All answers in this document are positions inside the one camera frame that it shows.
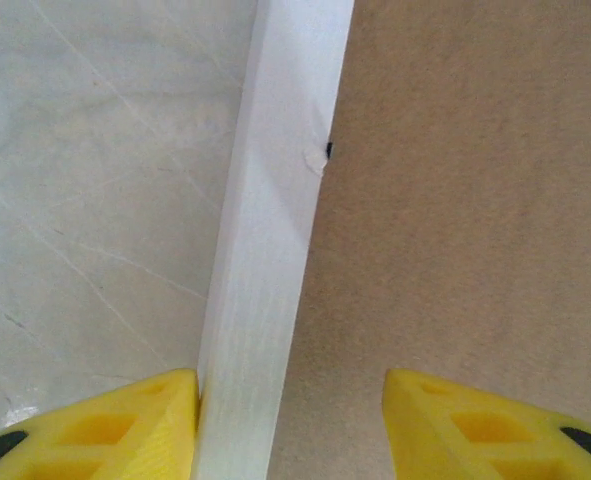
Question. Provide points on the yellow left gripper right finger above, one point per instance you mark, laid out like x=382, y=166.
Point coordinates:
x=475, y=440

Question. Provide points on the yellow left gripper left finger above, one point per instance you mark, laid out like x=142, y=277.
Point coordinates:
x=100, y=440

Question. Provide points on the brown fibreboard backing board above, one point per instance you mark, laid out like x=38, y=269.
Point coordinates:
x=475, y=225

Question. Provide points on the white wooden picture frame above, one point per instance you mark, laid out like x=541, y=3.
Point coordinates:
x=270, y=225

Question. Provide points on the black metal retaining tab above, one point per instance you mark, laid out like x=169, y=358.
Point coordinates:
x=329, y=150

